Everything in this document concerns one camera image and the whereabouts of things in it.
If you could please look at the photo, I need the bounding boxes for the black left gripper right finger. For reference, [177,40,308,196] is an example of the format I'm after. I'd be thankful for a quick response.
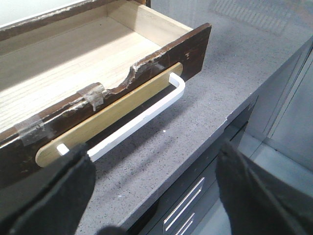
[217,141,313,235]

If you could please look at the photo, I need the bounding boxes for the dark wooden drawer cabinet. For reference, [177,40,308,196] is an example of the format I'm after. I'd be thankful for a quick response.
[0,0,152,42]

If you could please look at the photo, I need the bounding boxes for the black appliance control panel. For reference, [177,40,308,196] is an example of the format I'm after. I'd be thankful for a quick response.
[127,96,258,235]

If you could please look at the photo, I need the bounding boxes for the wooden drawer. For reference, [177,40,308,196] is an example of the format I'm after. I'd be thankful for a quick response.
[0,0,212,188]

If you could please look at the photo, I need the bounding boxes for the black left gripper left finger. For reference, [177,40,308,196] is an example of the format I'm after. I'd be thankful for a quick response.
[0,143,95,235]

